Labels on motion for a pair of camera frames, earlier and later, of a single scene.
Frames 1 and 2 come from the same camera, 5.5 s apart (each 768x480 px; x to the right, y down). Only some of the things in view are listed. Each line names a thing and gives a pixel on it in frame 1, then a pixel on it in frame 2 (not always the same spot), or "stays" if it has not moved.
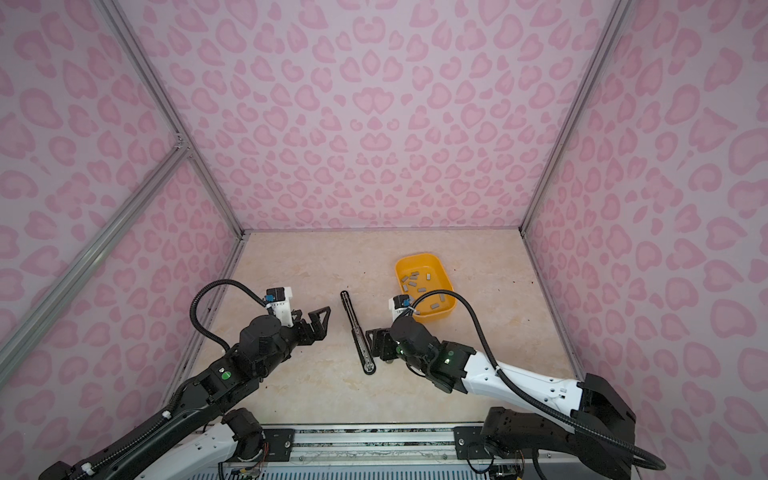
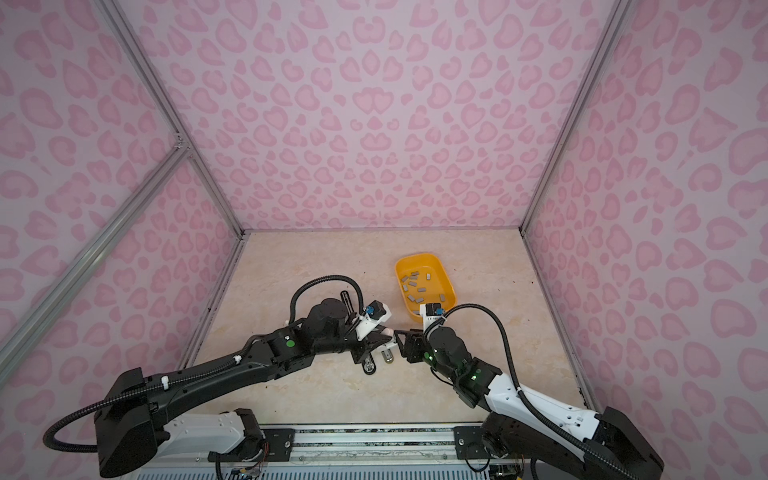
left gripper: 319,331 to 370,342
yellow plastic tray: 423,273 stays
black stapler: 357,335 stays
